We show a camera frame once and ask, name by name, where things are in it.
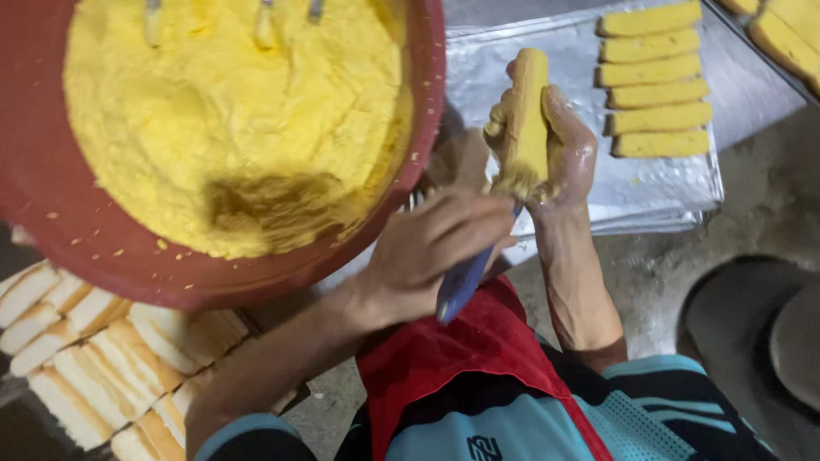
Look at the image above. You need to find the pile of plain white bread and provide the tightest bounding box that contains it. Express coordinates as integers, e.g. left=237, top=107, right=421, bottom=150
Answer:
left=0, top=259, right=303, bottom=461

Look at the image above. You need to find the foil lined metal tray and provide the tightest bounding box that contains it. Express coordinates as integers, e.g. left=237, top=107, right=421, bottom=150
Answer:
left=443, top=0, right=726, bottom=236

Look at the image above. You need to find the large red plastic bowl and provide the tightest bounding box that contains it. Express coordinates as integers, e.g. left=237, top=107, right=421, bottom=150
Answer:
left=0, top=0, right=448, bottom=313

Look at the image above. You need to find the metal tray with coated bread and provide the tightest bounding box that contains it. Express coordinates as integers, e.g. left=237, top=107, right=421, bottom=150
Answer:
left=703, top=0, right=820, bottom=108

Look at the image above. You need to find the yellow butter mixture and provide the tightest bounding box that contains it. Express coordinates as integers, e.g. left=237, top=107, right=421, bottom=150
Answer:
left=62, top=0, right=415, bottom=261

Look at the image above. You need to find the red cloth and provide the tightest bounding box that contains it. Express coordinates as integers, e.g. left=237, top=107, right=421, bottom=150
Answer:
left=355, top=274, right=615, bottom=461

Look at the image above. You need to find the row of coated bread slices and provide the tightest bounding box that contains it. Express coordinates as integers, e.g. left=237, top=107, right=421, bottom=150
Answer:
left=596, top=0, right=715, bottom=160

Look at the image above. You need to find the blue and black jersey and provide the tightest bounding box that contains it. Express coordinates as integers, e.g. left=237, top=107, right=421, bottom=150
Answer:
left=194, top=333, right=781, bottom=461

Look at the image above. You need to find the dark round stool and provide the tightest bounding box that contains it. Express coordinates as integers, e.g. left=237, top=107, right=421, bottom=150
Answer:
left=675, top=255, right=820, bottom=416

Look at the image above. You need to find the blue handled knife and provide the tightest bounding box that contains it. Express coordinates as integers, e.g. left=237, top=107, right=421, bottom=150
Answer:
left=435, top=202, right=524, bottom=326

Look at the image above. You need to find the person's left hand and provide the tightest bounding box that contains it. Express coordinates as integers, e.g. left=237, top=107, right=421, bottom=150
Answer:
left=345, top=187, right=518, bottom=334

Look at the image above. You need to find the yellow coated bread piece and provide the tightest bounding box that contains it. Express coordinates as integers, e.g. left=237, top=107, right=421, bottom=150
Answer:
left=493, top=47, right=559, bottom=204

